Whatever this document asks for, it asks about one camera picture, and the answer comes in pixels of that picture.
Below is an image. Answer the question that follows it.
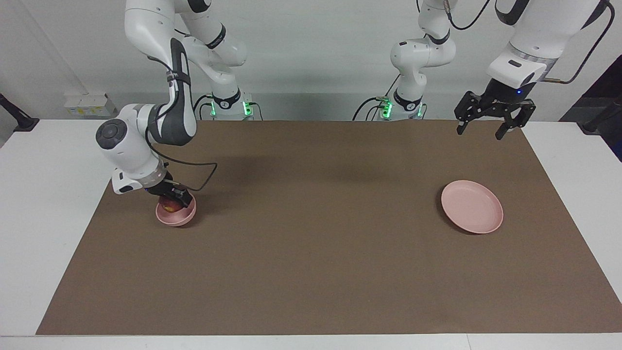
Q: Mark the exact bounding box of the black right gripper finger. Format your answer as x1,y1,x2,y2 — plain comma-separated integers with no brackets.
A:
167,187,193,208

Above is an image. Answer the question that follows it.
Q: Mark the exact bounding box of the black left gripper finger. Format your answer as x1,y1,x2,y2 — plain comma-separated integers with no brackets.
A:
454,91,482,136
495,101,537,141

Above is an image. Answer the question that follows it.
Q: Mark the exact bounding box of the pink bowl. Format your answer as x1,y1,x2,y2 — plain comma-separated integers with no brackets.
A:
155,193,197,228

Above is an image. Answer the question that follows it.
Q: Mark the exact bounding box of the pink plate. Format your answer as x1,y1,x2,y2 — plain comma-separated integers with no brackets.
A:
441,180,504,234

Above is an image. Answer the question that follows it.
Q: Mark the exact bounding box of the black clamp stand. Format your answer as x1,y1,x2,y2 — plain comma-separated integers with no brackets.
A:
577,96,622,136
0,93,40,132

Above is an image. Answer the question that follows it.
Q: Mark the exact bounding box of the brown table mat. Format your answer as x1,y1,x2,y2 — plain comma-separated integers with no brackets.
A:
36,119,622,336

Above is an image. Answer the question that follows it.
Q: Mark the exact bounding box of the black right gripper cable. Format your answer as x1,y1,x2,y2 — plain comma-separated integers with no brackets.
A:
144,68,218,192

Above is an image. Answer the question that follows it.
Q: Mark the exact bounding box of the black hanging cable loop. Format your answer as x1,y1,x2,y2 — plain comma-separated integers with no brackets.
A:
444,0,492,31

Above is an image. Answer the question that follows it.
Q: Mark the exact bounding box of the black base cable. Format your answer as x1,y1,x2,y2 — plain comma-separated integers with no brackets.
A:
193,94,215,121
352,96,390,122

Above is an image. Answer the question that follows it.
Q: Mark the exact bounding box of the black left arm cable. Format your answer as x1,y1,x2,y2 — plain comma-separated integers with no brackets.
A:
543,0,616,85

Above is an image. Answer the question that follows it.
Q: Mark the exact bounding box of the white wall socket box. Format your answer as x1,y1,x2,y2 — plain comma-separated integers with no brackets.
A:
64,93,118,118

